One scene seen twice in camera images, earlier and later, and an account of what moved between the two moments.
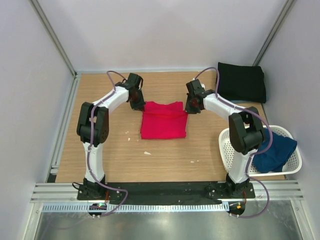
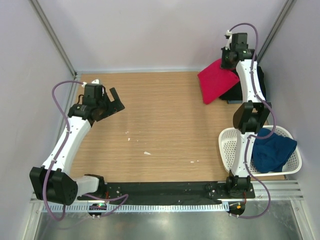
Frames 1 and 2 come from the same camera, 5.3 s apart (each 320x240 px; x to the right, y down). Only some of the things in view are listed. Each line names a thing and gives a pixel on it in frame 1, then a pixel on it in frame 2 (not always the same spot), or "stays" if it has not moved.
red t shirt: (167, 121) → (215, 81)
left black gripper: (139, 106) → (118, 106)
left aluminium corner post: (53, 35) stays
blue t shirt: (273, 160) stays
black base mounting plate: (164, 191) stays
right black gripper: (188, 109) → (223, 65)
